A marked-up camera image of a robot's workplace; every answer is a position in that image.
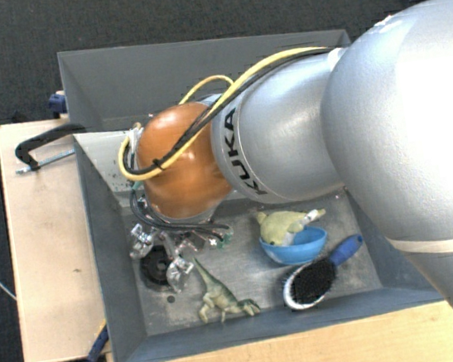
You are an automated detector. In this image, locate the black round disc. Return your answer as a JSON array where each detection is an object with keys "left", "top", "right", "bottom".
[{"left": 137, "top": 243, "right": 180, "bottom": 295}]

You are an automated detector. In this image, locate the blue-handled black hairbrush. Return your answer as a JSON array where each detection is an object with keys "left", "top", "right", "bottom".
[{"left": 276, "top": 233, "right": 373, "bottom": 313}]

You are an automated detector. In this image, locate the blue bowl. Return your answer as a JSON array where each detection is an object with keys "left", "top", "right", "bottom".
[{"left": 258, "top": 223, "right": 331, "bottom": 270}]

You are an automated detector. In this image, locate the yellow-green plush toy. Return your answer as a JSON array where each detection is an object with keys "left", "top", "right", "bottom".
[{"left": 254, "top": 202, "right": 330, "bottom": 250}]

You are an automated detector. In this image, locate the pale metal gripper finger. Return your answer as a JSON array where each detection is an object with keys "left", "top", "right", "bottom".
[
  {"left": 125, "top": 221, "right": 162, "bottom": 262},
  {"left": 163, "top": 254, "right": 200, "bottom": 296}
]

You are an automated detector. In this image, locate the grey metal bin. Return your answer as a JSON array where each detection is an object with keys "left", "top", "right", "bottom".
[{"left": 56, "top": 3, "right": 449, "bottom": 362}]

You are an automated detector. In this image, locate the green toy dinosaur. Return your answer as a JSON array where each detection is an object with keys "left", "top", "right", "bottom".
[{"left": 190, "top": 249, "right": 263, "bottom": 327}]

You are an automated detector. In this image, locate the pale wood board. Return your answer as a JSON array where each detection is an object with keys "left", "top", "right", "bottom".
[{"left": 0, "top": 114, "right": 113, "bottom": 362}]

